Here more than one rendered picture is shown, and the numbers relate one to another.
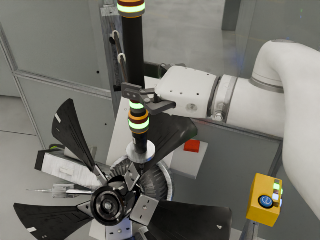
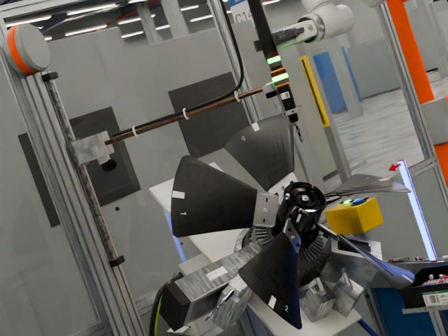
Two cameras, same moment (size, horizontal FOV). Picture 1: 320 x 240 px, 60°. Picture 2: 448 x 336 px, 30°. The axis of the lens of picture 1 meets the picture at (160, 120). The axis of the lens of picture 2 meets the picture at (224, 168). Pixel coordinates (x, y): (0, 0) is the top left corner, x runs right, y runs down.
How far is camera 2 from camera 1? 2.24 m
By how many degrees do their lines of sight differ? 62
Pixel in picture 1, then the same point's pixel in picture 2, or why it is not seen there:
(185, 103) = (307, 25)
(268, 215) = (372, 207)
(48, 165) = (193, 287)
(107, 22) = (102, 141)
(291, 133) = not seen: outside the picture
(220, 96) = (315, 17)
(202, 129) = not seen: hidden behind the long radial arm
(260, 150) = not seen: hidden behind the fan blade
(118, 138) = (209, 245)
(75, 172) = (226, 266)
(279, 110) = (337, 10)
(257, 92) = (323, 8)
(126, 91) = (279, 35)
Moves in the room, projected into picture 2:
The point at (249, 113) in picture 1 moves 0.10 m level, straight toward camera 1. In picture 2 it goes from (330, 17) to (353, 7)
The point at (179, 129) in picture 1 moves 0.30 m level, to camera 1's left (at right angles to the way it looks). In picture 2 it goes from (279, 124) to (229, 147)
